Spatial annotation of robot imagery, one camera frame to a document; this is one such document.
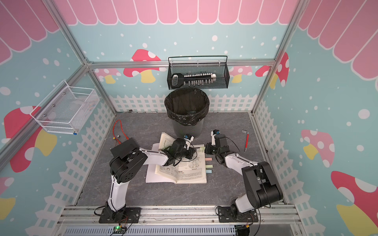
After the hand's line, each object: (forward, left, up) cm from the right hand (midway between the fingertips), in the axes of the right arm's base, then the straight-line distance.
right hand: (206, 144), depth 93 cm
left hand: (-2, +7, -6) cm, 9 cm away
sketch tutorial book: (-16, +9, -4) cm, 18 cm away
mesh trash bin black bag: (+27, +13, +7) cm, 31 cm away
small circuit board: (-44, +46, -9) cm, 64 cm away
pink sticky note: (-7, -1, -6) cm, 9 cm away
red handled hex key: (+9, -30, -8) cm, 33 cm away
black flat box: (+3, +56, -8) cm, 57 cm away
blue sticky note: (-15, -1, -7) cm, 16 cm away
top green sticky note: (0, +2, -5) cm, 5 cm away
